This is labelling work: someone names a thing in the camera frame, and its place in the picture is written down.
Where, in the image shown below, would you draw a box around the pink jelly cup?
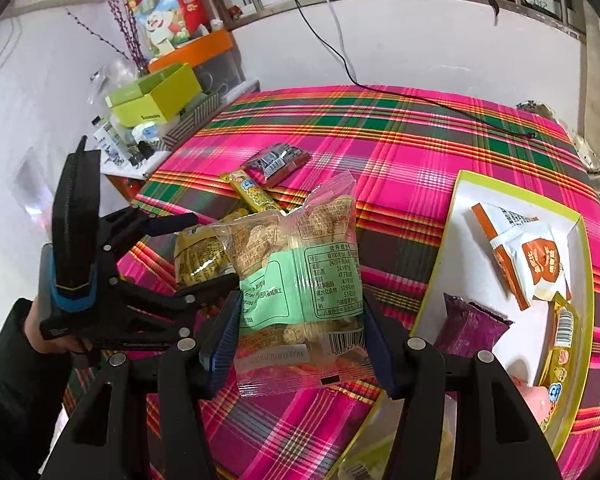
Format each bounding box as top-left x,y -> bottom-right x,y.
510,375 -> 552,425

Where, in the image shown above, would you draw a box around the purple snack packet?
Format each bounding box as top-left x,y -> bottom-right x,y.
434,292 -> 513,358

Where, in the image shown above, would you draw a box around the long yellow snack bar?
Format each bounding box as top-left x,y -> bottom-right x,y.
540,292 -> 579,432

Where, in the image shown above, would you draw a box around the yellow chips bag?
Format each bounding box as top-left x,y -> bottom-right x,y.
174,208 -> 249,288

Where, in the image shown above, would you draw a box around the orange white snack packet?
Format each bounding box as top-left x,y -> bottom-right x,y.
471,203 -> 571,311

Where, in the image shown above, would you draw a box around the short yellow snack bar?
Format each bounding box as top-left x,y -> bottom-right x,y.
220,169 -> 283,212

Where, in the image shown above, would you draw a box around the clear bag of puffs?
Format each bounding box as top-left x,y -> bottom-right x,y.
219,172 -> 372,396

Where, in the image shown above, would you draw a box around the dark clear snack packet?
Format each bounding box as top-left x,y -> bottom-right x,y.
242,143 -> 311,188

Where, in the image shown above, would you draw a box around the pale green soup packet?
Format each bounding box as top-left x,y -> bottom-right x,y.
334,393 -> 457,479

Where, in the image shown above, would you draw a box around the person's left hand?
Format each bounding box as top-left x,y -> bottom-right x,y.
23,297 -> 93,354

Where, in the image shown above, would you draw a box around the white side shelf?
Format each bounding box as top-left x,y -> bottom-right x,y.
100,78 -> 260,181

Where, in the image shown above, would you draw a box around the white cosmetic bottle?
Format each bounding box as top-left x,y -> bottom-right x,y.
92,116 -> 130,168

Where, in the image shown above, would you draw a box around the lime green cardboard tray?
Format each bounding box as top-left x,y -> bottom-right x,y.
324,169 -> 596,480

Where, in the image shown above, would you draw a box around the striped black white box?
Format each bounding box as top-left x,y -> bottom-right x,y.
158,92 -> 222,152

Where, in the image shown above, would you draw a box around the lime green storage box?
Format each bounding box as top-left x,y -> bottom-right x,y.
105,63 -> 202,128

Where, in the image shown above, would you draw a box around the orange lidded plastic bin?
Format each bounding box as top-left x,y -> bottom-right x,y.
148,28 -> 246,96

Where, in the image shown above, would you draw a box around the purple dried flower branches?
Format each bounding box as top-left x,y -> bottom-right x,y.
65,0 -> 148,75

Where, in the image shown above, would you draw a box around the pink plaid tablecloth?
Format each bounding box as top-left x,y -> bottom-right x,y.
133,87 -> 600,479

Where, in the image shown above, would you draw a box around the black power cable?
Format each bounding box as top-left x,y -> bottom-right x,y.
284,0 -> 538,140

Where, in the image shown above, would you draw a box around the white charging cable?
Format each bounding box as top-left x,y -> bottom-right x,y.
319,0 -> 359,86

